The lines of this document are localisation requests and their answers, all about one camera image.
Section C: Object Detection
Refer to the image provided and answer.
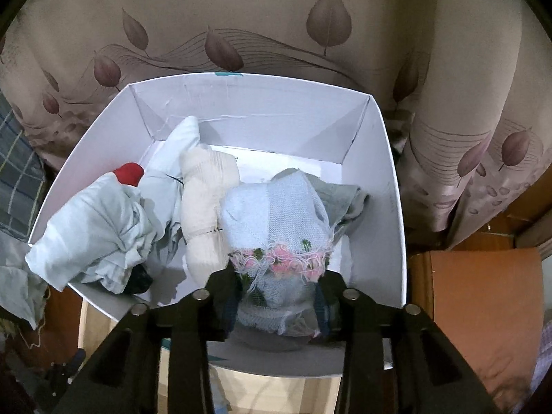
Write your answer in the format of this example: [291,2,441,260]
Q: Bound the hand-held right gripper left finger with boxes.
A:
[52,269,242,414]

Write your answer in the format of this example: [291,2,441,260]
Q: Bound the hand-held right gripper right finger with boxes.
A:
[315,272,501,414]

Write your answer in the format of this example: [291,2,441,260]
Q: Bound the clothes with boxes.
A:
[79,299,346,414]

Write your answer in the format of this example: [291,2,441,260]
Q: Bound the dark navy garment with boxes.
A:
[124,265,154,294]

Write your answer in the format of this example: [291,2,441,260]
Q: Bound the grey green garment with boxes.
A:
[308,176,371,236]

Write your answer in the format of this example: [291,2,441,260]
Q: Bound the beige garment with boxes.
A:
[179,147,241,289]

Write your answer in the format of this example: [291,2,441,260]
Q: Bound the blue knit garment pink flowers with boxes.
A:
[220,168,335,337]

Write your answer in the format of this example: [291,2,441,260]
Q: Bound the light blue garment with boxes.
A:
[140,116,201,264]

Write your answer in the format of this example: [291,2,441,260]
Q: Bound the pale bluish white garment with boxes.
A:
[25,177,158,295]

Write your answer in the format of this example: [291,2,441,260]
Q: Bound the red garment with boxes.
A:
[113,163,145,187]

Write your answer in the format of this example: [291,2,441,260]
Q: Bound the white cardboard box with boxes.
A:
[27,72,408,376]

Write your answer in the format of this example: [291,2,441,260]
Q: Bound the brown wooden furniture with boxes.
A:
[405,207,552,404]

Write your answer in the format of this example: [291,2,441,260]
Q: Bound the white crumpled sheet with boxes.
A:
[0,233,52,328]

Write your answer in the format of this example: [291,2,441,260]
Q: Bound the grey plaid quilt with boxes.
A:
[0,95,46,238]

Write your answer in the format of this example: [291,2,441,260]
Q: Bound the beige leaf print curtain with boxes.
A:
[0,0,552,251]

